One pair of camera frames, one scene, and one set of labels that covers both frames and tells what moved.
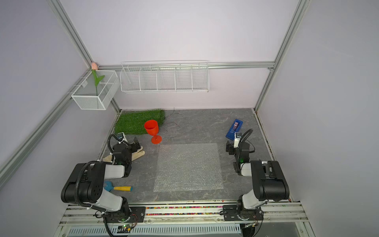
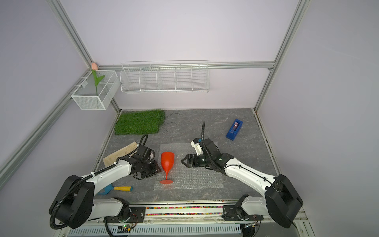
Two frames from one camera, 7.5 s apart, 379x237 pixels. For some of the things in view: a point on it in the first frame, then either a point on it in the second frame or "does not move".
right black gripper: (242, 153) → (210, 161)
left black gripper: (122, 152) → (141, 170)
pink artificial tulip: (96, 79) does not move
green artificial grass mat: (132, 121) does not move
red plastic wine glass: (152, 128) → (167, 158)
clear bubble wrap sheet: (188, 167) does not move
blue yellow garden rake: (108, 186) does not move
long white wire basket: (168, 76) does not move
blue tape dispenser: (235, 128) does not move
